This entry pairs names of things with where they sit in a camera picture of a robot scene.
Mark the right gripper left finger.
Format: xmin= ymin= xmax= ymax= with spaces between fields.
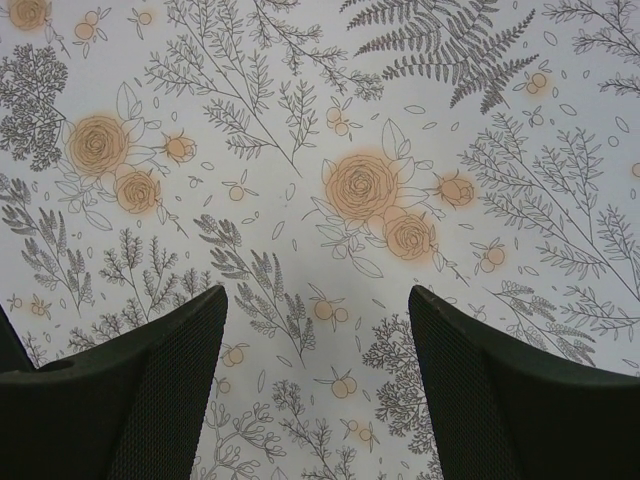
xmin=1 ymin=286 xmax=228 ymax=479

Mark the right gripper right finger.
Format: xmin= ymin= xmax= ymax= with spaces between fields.
xmin=409 ymin=285 xmax=639 ymax=479

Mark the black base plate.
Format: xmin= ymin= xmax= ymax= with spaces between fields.
xmin=0 ymin=309 xmax=34 ymax=373

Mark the floral table mat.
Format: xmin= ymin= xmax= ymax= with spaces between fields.
xmin=1 ymin=1 xmax=639 ymax=479

